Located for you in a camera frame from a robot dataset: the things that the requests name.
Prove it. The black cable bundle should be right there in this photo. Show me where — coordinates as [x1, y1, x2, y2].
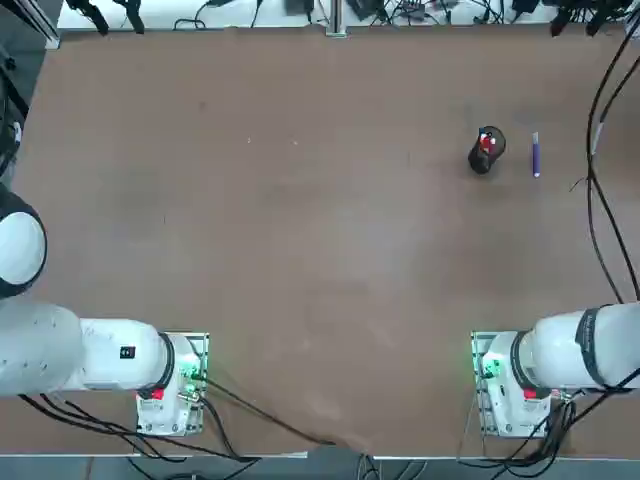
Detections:
[17, 392, 261, 462]
[455, 387, 586, 469]

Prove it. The long black cable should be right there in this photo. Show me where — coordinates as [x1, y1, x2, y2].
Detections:
[587, 164, 640, 300]
[585, 9, 640, 306]

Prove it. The black pen holder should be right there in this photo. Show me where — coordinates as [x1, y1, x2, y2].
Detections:
[467, 125, 508, 177]

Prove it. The black camera stand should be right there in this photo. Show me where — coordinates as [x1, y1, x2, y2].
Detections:
[0, 29, 32, 174]

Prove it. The aluminium frame rail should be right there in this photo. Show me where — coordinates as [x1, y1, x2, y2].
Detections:
[0, 0, 61, 51]

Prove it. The black base cable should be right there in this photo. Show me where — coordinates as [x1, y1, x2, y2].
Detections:
[202, 377, 337, 446]

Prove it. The aluminium profile post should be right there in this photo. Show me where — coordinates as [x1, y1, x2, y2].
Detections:
[325, 0, 348, 38]

